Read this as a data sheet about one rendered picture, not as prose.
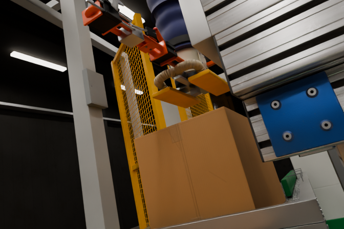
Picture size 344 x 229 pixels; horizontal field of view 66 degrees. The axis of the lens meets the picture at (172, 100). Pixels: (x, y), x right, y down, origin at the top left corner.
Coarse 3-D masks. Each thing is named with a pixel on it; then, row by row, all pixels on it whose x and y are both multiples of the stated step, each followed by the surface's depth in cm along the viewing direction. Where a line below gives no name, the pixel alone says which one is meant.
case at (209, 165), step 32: (192, 128) 97; (224, 128) 91; (160, 160) 101; (192, 160) 95; (224, 160) 89; (256, 160) 106; (160, 192) 99; (192, 192) 93; (224, 192) 87; (256, 192) 89; (160, 224) 96
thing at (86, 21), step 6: (84, 12) 80; (96, 12) 77; (102, 12) 77; (84, 18) 79; (90, 18) 78; (96, 18) 78; (102, 18) 78; (108, 18) 79; (84, 24) 79; (90, 24) 79; (96, 24) 80; (102, 24) 81; (108, 24) 81; (114, 24) 82; (102, 30) 84; (108, 30) 84
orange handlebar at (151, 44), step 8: (88, 8) 77; (96, 8) 76; (88, 16) 78; (120, 24) 85; (128, 24) 88; (112, 32) 88; (120, 32) 90; (144, 40) 97; (152, 40) 100; (144, 48) 101; (152, 48) 103; (160, 48) 105; (176, 64) 124; (208, 64) 132
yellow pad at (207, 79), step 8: (200, 72) 111; (208, 72) 109; (192, 80) 112; (200, 80) 114; (208, 80) 117; (216, 80) 119; (224, 80) 126; (208, 88) 127; (216, 88) 129; (224, 88) 132
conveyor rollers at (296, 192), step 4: (296, 180) 246; (296, 184) 213; (296, 188) 181; (284, 192) 176; (292, 192) 159; (296, 192) 157; (288, 196) 144; (292, 196) 142; (296, 196) 141; (288, 200) 134; (292, 200) 126; (296, 200) 125
